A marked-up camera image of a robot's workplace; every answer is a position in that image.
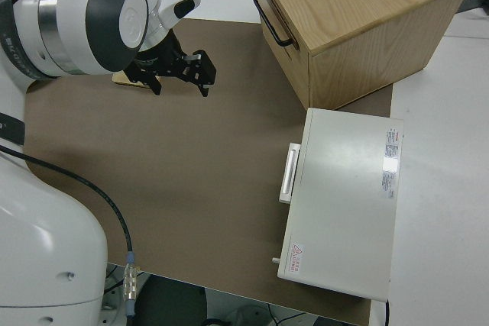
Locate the wooden mug tree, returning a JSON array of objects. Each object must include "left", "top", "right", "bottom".
[{"left": 112, "top": 70, "right": 151, "bottom": 91}]

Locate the cream oven door handle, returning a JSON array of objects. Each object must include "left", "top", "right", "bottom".
[{"left": 278, "top": 143, "right": 302, "bottom": 204}]

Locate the black cabinet handle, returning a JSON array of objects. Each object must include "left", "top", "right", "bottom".
[{"left": 251, "top": 0, "right": 295, "bottom": 47}]

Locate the white toaster oven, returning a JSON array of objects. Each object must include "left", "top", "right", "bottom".
[{"left": 270, "top": 107, "right": 405, "bottom": 302}]

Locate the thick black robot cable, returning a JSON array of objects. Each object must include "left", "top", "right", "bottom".
[{"left": 0, "top": 142, "right": 139, "bottom": 318}]

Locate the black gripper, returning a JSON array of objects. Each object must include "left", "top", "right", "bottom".
[{"left": 128, "top": 32, "right": 217, "bottom": 99}]

